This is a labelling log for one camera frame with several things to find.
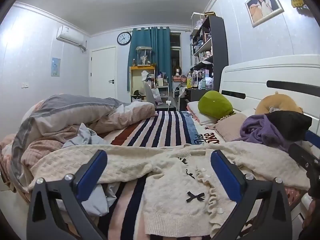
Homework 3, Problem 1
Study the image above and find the purple knit sweater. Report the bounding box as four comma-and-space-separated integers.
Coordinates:
231, 114, 292, 153

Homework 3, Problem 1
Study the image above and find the light blue cloth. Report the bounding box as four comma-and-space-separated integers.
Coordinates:
61, 123, 118, 217

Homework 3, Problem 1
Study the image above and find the black cloth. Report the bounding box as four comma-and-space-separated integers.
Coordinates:
265, 110, 313, 142

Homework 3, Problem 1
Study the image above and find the small blue wall poster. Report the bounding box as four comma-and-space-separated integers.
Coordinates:
51, 57, 61, 77

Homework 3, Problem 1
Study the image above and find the white door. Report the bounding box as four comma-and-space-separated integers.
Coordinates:
89, 45, 117, 99

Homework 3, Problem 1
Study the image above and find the striped printed blanket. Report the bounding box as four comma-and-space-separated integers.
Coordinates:
96, 110, 253, 240

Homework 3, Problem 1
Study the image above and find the grey and pink quilt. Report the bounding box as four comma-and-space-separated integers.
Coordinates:
0, 94, 159, 198

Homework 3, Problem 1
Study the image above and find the dark desk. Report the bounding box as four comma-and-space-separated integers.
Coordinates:
186, 87, 220, 103

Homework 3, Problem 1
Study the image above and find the teal curtain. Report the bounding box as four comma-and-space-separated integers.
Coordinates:
127, 26, 172, 92

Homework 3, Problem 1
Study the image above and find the white pillow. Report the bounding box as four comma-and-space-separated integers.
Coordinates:
187, 101, 218, 125

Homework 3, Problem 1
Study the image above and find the green plush cushion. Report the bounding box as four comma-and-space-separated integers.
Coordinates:
198, 90, 237, 118

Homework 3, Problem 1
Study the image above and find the white air conditioner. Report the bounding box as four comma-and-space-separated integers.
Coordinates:
56, 26, 88, 52

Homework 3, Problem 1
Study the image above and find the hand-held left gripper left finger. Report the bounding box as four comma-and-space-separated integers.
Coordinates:
26, 149, 108, 240

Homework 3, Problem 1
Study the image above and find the grey chair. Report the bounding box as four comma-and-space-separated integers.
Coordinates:
144, 82, 157, 104

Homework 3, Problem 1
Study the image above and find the clear figure display case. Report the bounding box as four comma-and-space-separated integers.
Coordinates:
136, 46, 152, 67

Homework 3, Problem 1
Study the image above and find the clear box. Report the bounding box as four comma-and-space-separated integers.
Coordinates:
191, 12, 207, 30

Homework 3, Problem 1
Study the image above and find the framed wall picture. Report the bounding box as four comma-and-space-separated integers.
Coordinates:
245, 0, 285, 28

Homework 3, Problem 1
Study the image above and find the pink polka dot sheet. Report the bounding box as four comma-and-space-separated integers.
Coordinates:
285, 186, 308, 207

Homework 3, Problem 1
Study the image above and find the cream knit sweater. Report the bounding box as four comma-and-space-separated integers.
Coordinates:
28, 144, 312, 237

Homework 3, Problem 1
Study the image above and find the yellow shelf unit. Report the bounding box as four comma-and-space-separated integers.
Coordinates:
129, 65, 157, 103

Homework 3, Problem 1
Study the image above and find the dark bookshelf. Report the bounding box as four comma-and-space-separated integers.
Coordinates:
189, 11, 229, 90

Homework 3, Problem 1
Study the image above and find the white bed headboard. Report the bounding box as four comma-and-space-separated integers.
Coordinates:
219, 54, 320, 135

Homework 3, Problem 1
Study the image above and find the tan plush toy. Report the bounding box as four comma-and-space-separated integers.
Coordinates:
254, 91, 304, 115

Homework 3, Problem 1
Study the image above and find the round wall clock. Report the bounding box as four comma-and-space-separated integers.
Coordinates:
117, 32, 132, 46

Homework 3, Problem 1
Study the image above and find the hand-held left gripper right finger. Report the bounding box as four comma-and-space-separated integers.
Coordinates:
210, 150, 293, 240

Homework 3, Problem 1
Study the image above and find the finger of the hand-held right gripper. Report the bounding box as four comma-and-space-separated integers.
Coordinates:
287, 142, 320, 174
304, 129, 320, 146

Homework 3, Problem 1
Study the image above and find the white storage rack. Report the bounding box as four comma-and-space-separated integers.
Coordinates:
156, 76, 170, 105

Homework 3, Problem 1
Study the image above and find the yellow guitar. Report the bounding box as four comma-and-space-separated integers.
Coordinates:
290, 0, 309, 10

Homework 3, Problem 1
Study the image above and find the pink knit pillow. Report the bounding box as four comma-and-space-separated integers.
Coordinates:
214, 112, 248, 142

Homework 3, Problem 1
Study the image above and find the window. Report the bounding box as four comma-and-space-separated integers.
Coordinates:
170, 31, 193, 80

